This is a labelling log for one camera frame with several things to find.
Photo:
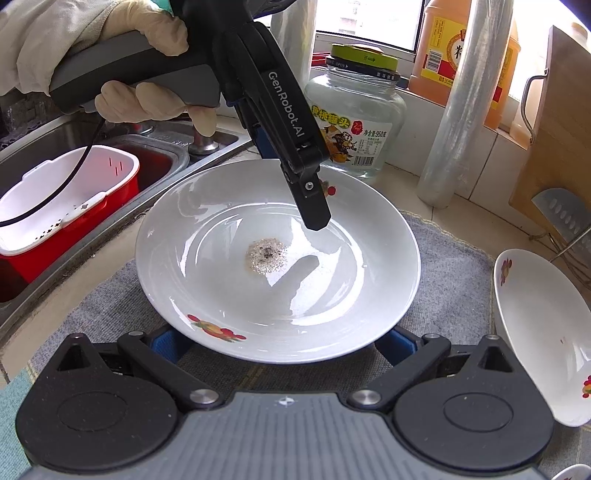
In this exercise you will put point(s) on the plastic wrap roll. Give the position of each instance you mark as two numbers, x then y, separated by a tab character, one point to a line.
479	68
294	30

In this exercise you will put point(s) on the small white cup rim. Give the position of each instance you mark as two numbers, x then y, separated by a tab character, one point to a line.
574	472

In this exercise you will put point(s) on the white plate with flower print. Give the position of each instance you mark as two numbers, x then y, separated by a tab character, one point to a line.
225	258

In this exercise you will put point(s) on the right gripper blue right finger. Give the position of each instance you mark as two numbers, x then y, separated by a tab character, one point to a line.
398	344

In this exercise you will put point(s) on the white strainer basket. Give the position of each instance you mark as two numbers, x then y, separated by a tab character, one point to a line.
87	187

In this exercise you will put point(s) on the white bowl with fruit print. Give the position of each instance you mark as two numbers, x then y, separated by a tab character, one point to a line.
545	320

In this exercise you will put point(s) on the wooden cutting board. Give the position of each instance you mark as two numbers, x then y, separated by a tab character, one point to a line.
559	152

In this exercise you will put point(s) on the red wash basin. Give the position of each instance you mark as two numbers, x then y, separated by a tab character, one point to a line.
17	272

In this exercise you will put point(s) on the wire knife rack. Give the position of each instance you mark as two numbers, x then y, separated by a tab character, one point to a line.
566	252

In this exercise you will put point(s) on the glass jar with green lid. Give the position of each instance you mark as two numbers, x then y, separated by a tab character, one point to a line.
357	108

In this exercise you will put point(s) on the kitchen cleaver knife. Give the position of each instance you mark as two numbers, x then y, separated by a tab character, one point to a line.
567	213

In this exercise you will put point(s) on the stainless steel sink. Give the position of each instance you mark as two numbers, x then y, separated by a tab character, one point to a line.
82	131

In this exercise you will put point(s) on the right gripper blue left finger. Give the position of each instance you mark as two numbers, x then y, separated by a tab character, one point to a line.
170	344

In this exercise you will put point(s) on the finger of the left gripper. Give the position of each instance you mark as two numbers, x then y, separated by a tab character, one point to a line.
306	189

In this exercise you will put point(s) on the grey checked table mat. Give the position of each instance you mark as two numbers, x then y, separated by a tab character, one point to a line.
454	300

